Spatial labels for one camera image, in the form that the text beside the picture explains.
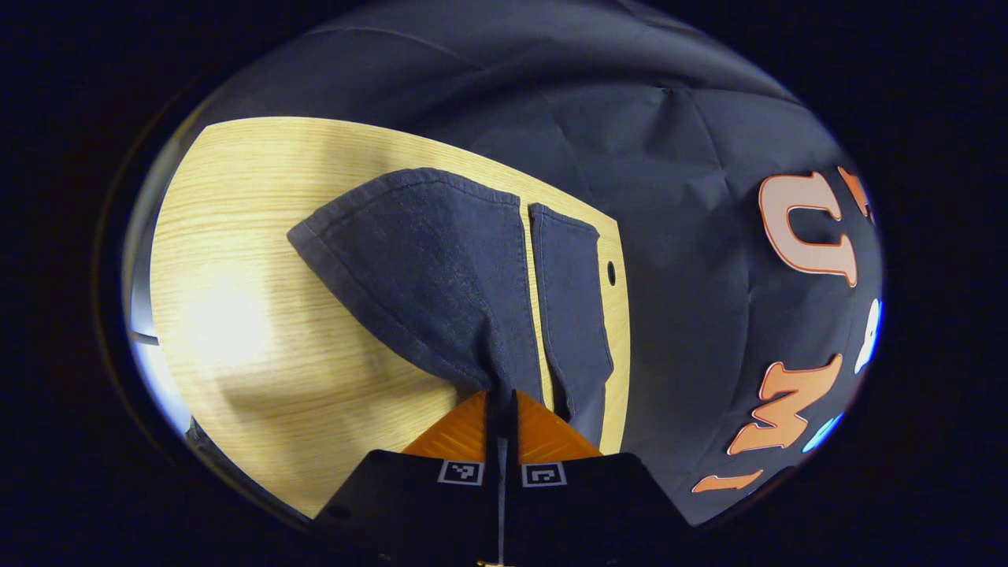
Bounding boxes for dark blue jeans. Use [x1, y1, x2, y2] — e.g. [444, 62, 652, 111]
[287, 168, 616, 451]

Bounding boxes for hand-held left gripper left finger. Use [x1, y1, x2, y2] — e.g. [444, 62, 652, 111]
[315, 390, 505, 567]

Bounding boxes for black backdrop cloth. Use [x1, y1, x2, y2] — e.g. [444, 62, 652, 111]
[189, 0, 884, 527]

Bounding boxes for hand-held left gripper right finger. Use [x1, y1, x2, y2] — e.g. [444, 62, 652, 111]
[504, 390, 695, 567]

